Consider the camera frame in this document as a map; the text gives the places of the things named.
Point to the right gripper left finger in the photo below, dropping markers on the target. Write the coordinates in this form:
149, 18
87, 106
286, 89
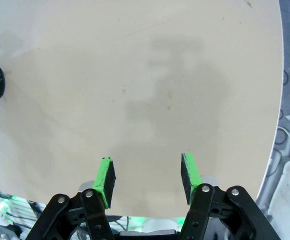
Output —
105, 180

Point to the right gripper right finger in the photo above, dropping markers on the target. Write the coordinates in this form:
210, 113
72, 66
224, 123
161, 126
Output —
192, 175

